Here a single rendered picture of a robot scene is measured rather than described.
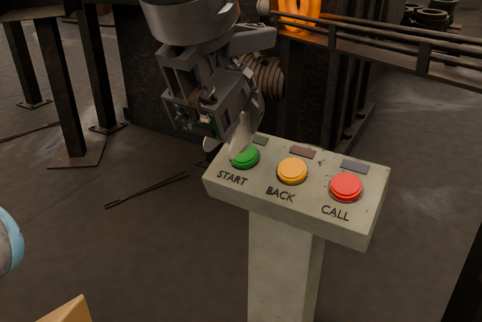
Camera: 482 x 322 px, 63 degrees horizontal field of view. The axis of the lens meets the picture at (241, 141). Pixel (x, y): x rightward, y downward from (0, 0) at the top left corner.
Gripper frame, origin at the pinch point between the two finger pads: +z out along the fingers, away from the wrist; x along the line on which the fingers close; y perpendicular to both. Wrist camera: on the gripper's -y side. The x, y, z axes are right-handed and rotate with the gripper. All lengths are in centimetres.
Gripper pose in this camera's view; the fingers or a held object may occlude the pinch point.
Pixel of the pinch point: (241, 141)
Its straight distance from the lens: 55.0
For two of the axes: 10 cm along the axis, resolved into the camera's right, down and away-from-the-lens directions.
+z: 1.7, 6.6, 7.3
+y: -4.6, 7.1, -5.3
